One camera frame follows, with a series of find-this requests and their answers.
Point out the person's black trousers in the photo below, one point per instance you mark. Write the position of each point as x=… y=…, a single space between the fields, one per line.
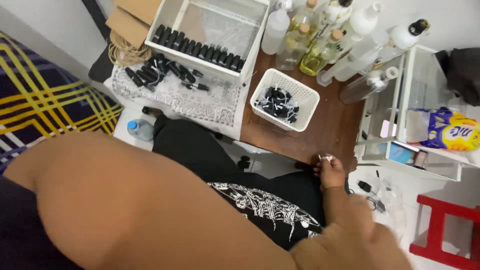
x=187 y=150

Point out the cork-stoppered yellow oil bottle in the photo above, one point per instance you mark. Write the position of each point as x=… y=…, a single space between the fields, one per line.
x=317 y=60

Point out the white patterned cloth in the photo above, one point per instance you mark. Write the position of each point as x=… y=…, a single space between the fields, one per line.
x=202 y=103

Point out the heap of black spray caps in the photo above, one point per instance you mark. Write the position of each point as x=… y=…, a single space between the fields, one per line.
x=279 y=103

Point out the person's black printed shirt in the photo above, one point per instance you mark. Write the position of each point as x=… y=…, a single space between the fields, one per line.
x=270 y=204

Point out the small white spray tube piece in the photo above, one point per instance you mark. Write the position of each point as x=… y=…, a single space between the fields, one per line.
x=324 y=158

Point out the blue and yellow plastic packet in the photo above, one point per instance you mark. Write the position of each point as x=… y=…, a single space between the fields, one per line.
x=450 y=129

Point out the coil of beige twine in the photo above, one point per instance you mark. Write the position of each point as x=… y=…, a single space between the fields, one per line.
x=125 y=52

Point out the person's right hand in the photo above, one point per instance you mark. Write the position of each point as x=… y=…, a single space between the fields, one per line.
x=332 y=174

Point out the white-capped opaque white bottle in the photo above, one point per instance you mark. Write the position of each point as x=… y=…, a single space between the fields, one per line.
x=360 y=24

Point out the large clear black-capped bottle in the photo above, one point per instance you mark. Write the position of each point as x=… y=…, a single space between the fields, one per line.
x=401 y=37

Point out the dark yellow plaid blanket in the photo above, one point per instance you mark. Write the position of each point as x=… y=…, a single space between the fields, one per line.
x=45 y=97

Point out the white plastic mesh basket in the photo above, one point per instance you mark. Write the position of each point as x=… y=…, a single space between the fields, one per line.
x=296 y=84

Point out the crumpled clear plastic bags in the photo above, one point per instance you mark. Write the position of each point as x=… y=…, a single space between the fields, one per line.
x=390 y=202

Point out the black-capped printed glass bottle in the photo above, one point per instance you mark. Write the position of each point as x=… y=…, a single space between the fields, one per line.
x=335 y=15

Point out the black cloth bag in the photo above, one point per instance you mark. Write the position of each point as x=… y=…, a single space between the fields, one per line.
x=463 y=73

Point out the person's right fingers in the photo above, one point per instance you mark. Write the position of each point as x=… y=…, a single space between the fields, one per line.
x=321 y=167

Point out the black charger adapter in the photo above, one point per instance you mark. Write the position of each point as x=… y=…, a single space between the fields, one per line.
x=364 y=186

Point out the clear blue-capped water bottle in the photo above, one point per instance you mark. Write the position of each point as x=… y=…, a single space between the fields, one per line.
x=141 y=130

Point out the row of black spray bottles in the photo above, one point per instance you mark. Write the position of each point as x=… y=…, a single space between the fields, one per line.
x=198 y=48

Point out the tall cork-stoppered glass bottle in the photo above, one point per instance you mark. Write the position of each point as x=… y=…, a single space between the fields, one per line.
x=302 y=17

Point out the clear measuring cylinder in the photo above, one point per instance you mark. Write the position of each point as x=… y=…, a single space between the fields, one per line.
x=337 y=69

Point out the clear white-capped plastic bottle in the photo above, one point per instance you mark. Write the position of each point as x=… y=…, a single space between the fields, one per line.
x=365 y=86

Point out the white metal mesh rack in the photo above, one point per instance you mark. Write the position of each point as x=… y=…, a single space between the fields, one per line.
x=401 y=112

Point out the pile of loose black bottles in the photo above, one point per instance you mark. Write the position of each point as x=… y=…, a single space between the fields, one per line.
x=161 y=71

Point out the red plastic stool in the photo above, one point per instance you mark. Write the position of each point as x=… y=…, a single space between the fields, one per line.
x=437 y=225

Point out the clear cork-stoppered glass bottle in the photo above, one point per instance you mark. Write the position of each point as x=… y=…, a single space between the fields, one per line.
x=291 y=48

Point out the translucent white plastic bottle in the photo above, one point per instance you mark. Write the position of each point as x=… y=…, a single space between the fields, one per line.
x=275 y=32

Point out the white open storage box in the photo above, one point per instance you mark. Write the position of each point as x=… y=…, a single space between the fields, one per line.
x=225 y=22

